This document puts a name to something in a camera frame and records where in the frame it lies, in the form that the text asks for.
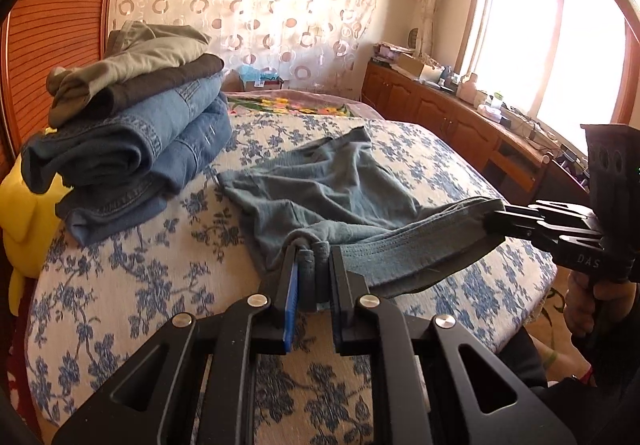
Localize bed with floral blue cover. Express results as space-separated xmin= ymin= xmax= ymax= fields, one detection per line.
xmin=25 ymin=112 xmax=558 ymax=445

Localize patterned floor rug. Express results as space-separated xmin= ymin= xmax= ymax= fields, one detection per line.
xmin=522 ymin=287 xmax=568 ymax=326

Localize wooden slatted wardrobe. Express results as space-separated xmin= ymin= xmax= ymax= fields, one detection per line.
xmin=0 ymin=0 xmax=126 ymax=166

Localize folded dark brown pants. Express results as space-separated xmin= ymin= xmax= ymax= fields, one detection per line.
xmin=87 ymin=54 xmax=225 ymax=116

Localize person's leg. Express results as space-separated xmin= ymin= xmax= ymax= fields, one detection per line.
xmin=500 ymin=325 xmax=598 ymax=388

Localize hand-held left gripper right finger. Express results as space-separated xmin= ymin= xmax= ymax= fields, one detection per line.
xmin=330 ymin=245 xmax=576 ymax=445

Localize wood-framed window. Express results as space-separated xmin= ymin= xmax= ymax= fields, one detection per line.
xmin=455 ymin=0 xmax=640 ymax=161

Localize stack of papers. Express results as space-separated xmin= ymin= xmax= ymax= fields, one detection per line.
xmin=372 ymin=42 xmax=401 ymax=63

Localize long wooden cabinet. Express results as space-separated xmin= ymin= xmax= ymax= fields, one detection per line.
xmin=361 ymin=60 xmax=591 ymax=206

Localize sheer curtain with circles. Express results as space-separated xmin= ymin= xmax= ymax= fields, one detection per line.
xmin=107 ymin=0 xmax=376 ymax=93

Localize yellow plush toy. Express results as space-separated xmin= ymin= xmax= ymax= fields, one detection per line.
xmin=0 ymin=128 xmax=73 ymax=316

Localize cardboard box with blue bag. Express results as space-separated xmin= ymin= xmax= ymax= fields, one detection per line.
xmin=227 ymin=65 xmax=291 ymax=92

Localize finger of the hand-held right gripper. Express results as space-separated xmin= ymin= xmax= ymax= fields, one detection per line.
xmin=482 ymin=205 xmax=561 ymax=242

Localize folded grey-green pants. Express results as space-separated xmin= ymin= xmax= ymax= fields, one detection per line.
xmin=46 ymin=21 xmax=211 ymax=128

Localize white jug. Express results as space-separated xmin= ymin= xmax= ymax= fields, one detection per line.
xmin=457 ymin=72 xmax=478 ymax=103

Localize open cardboard box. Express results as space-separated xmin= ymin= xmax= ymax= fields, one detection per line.
xmin=395 ymin=52 xmax=443 ymax=81

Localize blue-grey short pants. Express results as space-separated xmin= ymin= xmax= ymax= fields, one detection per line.
xmin=217 ymin=126 xmax=506 ymax=311

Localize person's right hand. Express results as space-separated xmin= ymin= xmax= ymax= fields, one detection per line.
xmin=565 ymin=272 xmax=640 ymax=338

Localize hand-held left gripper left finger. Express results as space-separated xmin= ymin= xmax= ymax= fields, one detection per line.
xmin=52 ymin=242 xmax=302 ymax=445

